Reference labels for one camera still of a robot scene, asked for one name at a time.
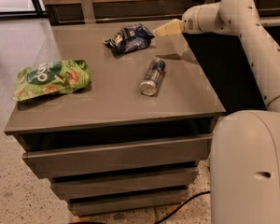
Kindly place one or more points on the left metal bracket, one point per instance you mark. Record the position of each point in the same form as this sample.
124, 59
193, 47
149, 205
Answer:
88, 11

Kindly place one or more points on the grey drawer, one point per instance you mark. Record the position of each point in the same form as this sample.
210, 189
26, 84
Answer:
129, 202
115, 184
116, 157

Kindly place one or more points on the blue chip bag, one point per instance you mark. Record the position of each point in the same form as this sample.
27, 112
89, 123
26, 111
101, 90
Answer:
130, 38

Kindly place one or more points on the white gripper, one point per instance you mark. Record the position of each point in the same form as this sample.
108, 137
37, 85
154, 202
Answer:
188, 22

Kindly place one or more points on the top grey drawer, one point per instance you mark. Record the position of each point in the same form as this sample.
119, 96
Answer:
116, 157

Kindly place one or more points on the bottom grey drawer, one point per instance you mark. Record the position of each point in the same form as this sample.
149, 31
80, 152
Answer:
129, 202

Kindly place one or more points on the grey drawer cabinet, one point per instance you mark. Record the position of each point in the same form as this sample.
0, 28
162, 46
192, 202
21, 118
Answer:
112, 110

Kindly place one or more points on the middle grey drawer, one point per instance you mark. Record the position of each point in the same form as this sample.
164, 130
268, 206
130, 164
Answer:
115, 184

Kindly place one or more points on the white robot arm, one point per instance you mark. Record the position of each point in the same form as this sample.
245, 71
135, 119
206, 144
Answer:
239, 18

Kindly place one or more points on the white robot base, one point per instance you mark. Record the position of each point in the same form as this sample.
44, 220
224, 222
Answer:
245, 169

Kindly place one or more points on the green rice chip bag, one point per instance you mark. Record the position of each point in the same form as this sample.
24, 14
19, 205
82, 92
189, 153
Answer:
55, 77

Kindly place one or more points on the wooden counter bench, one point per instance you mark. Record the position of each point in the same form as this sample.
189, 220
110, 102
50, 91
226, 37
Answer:
130, 0

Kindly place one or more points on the silver blue drink can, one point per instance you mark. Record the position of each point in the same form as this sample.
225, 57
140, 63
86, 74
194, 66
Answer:
155, 72

